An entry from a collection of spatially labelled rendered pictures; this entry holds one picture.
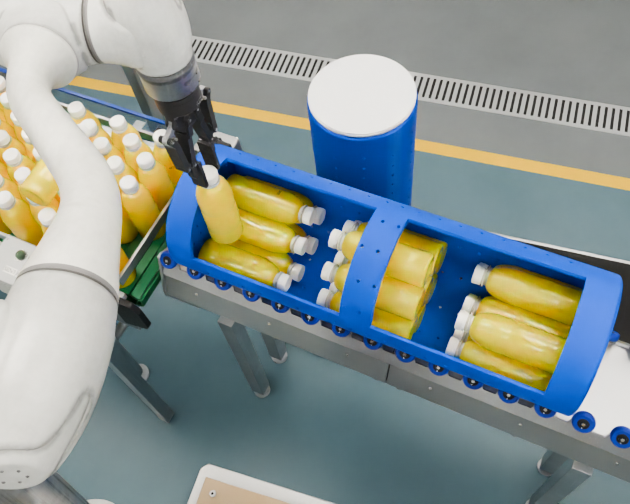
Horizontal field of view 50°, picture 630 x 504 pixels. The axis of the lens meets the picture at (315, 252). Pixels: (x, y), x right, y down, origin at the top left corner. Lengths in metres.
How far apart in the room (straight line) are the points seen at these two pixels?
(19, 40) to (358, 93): 0.98
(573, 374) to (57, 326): 0.90
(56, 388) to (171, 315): 2.09
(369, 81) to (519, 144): 1.35
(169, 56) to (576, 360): 0.83
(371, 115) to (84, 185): 1.08
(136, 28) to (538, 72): 2.56
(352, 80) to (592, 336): 0.92
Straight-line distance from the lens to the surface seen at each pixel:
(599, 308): 1.28
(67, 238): 0.71
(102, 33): 1.01
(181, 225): 1.43
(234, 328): 1.94
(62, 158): 0.82
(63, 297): 0.65
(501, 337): 1.32
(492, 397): 1.51
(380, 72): 1.83
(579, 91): 3.31
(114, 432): 2.60
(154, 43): 1.00
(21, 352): 0.63
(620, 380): 1.58
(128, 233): 1.76
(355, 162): 1.78
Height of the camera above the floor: 2.34
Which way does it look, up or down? 60 degrees down
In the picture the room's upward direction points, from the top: 10 degrees counter-clockwise
